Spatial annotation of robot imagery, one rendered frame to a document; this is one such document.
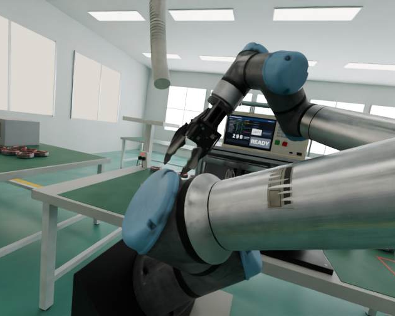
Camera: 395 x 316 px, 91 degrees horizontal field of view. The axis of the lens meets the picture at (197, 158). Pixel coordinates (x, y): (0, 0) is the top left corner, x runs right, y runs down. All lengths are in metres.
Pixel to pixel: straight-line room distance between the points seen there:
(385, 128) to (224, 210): 0.28
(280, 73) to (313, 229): 0.28
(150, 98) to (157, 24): 6.44
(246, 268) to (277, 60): 0.36
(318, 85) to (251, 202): 7.65
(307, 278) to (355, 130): 0.61
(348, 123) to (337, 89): 7.51
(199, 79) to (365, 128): 7.68
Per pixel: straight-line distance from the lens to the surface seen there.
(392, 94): 8.45
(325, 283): 0.91
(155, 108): 8.47
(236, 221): 0.21
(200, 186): 0.24
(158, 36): 2.28
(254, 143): 1.11
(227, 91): 0.48
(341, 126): 0.42
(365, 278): 1.03
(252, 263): 0.36
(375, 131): 0.40
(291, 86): 0.42
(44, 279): 1.58
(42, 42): 5.72
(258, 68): 0.44
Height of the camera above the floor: 1.19
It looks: 8 degrees down
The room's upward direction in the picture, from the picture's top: 9 degrees clockwise
